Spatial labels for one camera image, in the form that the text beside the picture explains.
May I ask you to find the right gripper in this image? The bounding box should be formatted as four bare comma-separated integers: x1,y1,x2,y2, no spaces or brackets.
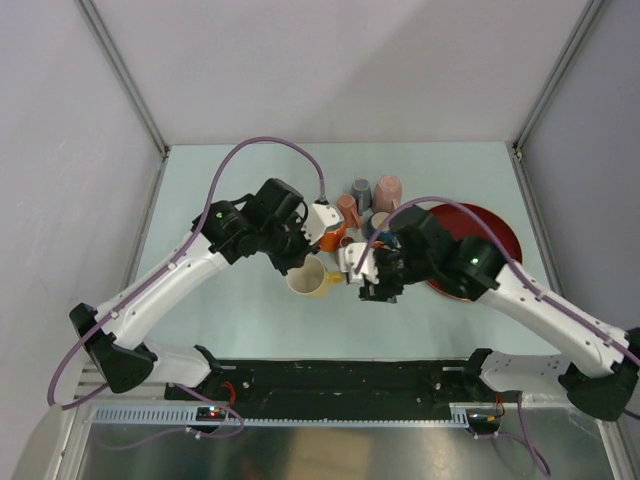
359,246,434,303

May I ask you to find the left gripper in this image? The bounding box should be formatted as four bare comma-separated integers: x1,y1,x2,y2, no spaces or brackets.
259,211,320,276

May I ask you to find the large orange mug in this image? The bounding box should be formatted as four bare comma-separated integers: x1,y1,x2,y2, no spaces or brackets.
319,222,347,253

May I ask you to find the yellow mug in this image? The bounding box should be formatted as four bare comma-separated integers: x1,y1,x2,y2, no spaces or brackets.
285,256,345,298

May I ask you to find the pink mug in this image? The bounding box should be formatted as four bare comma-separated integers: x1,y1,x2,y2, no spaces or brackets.
372,175,403,213

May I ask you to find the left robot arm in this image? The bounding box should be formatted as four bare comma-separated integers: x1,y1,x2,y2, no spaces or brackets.
70,178,341,399

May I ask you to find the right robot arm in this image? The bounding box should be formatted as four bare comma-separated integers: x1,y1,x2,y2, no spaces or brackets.
342,206,639,421

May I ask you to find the blue mug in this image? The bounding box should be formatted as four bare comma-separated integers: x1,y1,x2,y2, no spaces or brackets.
364,212,394,242

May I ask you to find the salmon mug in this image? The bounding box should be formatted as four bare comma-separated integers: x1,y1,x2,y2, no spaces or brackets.
337,194,362,228

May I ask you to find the grey purple mug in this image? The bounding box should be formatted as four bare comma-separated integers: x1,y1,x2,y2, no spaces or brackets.
351,178,373,214

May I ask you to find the red round tray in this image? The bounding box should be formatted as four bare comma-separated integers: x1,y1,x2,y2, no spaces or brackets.
422,201,524,303

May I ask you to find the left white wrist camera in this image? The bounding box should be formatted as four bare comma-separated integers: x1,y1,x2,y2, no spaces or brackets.
302,203,344,244

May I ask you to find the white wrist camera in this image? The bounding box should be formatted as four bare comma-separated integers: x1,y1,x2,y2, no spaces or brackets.
337,242,379,285
302,203,344,244

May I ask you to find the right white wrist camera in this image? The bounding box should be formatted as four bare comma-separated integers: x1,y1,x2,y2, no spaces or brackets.
337,242,379,285

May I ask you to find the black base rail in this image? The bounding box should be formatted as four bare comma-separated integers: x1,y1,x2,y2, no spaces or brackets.
196,360,517,422

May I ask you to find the white slotted cable duct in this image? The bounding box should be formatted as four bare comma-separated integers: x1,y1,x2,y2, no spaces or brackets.
89,404,469,429

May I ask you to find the left aluminium frame post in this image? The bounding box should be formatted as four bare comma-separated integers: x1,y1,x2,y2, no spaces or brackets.
75,0,170,161

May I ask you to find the aluminium frame post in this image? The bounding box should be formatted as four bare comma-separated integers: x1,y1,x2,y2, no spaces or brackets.
511,0,611,160
75,0,170,161

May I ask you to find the right aluminium frame post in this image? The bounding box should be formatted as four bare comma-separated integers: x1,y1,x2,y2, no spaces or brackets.
511,0,611,160

